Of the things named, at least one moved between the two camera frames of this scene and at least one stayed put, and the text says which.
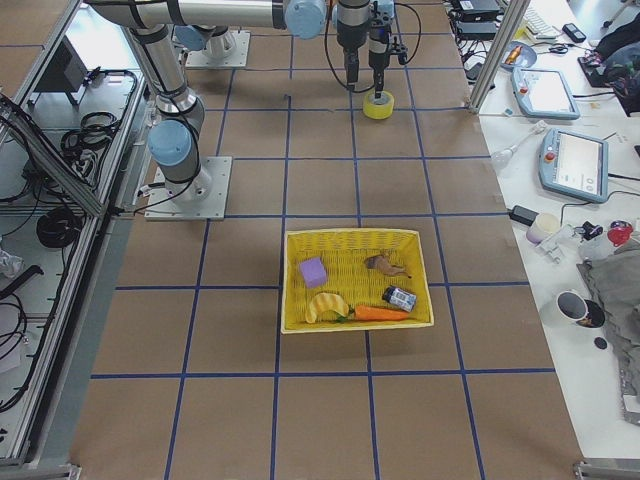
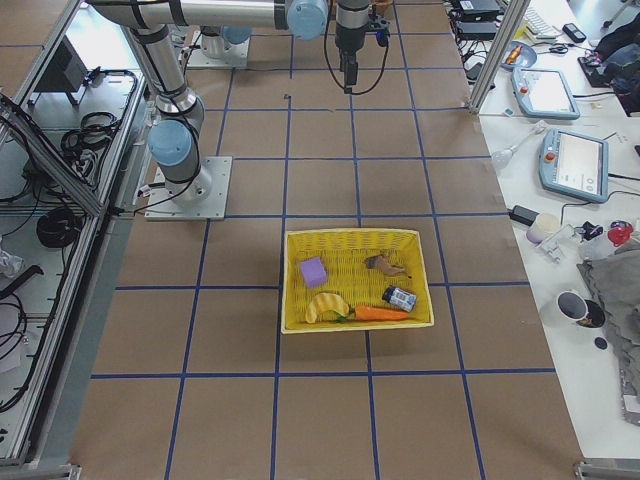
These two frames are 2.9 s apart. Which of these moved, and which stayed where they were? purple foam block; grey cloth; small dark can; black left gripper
Moved: black left gripper
Stayed: grey cloth; purple foam block; small dark can
